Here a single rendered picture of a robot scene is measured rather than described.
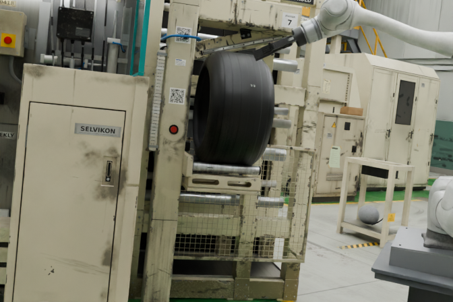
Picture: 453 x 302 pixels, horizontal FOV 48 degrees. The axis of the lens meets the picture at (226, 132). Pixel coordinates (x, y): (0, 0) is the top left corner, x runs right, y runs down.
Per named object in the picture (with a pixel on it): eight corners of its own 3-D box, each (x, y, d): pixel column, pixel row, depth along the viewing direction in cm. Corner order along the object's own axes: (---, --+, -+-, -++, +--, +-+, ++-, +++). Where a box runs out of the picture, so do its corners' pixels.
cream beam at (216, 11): (192, 18, 269) (195, -10, 269) (185, 24, 294) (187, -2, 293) (300, 34, 284) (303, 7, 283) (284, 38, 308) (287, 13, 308)
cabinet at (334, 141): (313, 203, 698) (324, 112, 692) (284, 195, 745) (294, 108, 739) (357, 201, 752) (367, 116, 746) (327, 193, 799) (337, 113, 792)
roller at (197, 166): (190, 170, 241) (191, 161, 241) (188, 169, 246) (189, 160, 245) (260, 176, 250) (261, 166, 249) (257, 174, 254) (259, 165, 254)
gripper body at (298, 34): (308, 42, 200) (286, 52, 201) (307, 44, 208) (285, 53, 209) (300, 24, 200) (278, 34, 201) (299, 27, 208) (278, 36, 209)
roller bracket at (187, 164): (185, 177, 237) (187, 156, 237) (173, 165, 276) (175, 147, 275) (192, 177, 238) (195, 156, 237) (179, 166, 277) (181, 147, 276)
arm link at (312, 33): (320, 40, 208) (307, 46, 209) (311, 19, 208) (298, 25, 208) (323, 38, 199) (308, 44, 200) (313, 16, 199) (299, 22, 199)
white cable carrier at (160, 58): (148, 149, 245) (158, 49, 242) (147, 148, 249) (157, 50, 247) (158, 150, 246) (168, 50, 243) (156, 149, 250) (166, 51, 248)
